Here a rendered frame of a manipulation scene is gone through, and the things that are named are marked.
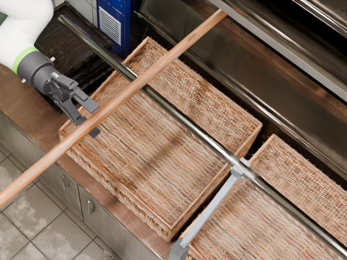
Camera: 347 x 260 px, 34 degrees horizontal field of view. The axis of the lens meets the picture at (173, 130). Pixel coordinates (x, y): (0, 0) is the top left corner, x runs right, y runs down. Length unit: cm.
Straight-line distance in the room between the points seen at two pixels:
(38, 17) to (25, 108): 74
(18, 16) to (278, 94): 84
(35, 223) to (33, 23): 129
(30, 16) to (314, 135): 95
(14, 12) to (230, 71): 75
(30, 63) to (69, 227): 124
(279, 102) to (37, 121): 95
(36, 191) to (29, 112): 59
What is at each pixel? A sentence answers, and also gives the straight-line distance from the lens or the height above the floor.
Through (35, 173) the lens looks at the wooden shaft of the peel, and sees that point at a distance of 148.
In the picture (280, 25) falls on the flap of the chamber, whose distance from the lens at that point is 153.
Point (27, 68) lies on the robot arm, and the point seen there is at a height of 123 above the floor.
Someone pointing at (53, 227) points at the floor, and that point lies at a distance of 270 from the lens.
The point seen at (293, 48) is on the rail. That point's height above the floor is 143.
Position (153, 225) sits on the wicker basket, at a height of 63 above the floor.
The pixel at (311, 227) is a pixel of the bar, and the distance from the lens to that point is 152.
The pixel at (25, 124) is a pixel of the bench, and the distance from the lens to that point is 228.
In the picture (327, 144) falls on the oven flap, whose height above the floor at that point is 98.
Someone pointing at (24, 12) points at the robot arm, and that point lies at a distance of 162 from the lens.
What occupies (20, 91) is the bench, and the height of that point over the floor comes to 58.
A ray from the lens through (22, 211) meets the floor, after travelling 275.
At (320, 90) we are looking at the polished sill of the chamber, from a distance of 173.
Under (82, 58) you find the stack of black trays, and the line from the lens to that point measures 215.
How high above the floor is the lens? 253
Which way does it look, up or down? 61 degrees down
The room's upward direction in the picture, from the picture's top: 9 degrees clockwise
